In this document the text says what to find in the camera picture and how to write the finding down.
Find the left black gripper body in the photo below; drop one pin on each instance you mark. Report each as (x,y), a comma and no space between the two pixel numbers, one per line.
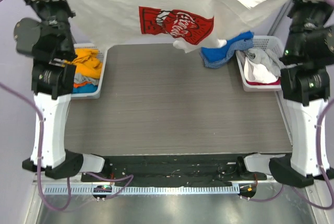
(48,2)

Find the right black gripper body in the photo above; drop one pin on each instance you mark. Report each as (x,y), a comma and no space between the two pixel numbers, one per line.
(301,0)

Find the white t-shirt red print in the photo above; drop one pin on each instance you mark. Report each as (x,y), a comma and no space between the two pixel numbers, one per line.
(192,23)

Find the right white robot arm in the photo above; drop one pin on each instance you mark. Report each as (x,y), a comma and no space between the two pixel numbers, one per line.
(305,85)

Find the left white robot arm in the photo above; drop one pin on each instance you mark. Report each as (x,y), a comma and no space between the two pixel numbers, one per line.
(52,85)

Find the right white plastic basket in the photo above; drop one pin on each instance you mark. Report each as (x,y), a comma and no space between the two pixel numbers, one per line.
(260,42)

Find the white plastic basket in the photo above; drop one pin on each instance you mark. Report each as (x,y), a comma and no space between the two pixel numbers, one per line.
(260,42)
(102,56)

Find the yellow t-shirt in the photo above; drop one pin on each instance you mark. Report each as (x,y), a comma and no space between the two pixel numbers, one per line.
(87,63)

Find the left white plastic basket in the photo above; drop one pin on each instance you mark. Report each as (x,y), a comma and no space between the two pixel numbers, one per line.
(102,56)

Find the grey t-shirt in basket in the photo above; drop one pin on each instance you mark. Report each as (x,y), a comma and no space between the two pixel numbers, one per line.
(267,58)

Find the grey shirt left basket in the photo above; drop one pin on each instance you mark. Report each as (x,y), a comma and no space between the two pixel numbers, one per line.
(79,79)

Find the red shirt in basket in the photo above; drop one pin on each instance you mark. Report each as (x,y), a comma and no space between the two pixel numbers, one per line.
(276,83)

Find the orange shirt left basket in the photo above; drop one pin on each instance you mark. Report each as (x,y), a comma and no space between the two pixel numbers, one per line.
(76,85)

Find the blue checkered cloth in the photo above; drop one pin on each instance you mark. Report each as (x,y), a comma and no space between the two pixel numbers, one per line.
(216,62)

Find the teal t-shirt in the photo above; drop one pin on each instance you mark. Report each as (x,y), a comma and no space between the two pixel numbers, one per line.
(88,88)

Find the white shirt in basket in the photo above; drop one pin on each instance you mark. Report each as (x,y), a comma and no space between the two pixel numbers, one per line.
(258,73)

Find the blue t-shirt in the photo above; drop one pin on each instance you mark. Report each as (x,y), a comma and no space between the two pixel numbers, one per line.
(245,35)

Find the right aluminium corner post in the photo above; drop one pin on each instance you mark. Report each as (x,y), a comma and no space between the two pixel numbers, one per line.
(284,10)

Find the slotted cable duct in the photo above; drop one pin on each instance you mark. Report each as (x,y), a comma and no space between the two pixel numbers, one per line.
(95,189)

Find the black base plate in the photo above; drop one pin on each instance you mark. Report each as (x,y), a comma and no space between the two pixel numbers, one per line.
(202,170)

